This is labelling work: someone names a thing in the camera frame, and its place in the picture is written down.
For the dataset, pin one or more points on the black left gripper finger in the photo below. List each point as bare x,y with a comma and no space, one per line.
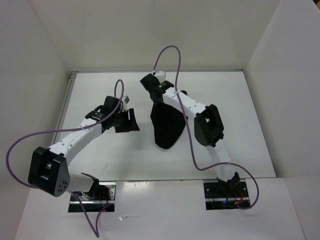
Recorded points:
122,128
132,123

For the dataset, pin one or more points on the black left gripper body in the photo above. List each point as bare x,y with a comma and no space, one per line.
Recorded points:
113,117

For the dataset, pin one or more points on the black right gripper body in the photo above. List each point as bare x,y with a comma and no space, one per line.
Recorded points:
156,101

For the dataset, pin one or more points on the black skirt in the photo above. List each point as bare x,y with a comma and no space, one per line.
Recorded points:
168,125

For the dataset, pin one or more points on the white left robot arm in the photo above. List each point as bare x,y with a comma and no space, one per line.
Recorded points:
49,168

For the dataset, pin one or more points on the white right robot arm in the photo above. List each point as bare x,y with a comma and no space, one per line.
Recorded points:
208,132

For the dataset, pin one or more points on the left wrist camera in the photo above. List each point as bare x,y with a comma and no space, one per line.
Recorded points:
125,101

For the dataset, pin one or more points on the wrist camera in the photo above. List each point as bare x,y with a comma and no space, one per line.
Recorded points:
160,75
125,101

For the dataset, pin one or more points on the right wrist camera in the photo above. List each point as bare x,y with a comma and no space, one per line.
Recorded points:
160,75

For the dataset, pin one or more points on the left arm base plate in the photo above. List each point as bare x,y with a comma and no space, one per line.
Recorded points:
104,200

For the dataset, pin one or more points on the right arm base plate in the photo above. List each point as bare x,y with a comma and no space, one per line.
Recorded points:
215,199

